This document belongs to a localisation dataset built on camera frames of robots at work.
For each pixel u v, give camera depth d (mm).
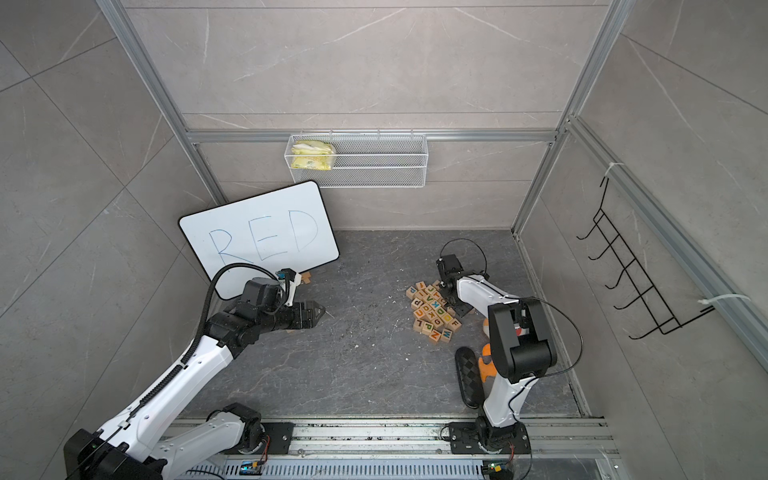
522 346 483
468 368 822
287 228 937
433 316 927
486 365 838
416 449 729
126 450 384
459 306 849
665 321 580
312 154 880
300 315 673
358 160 1002
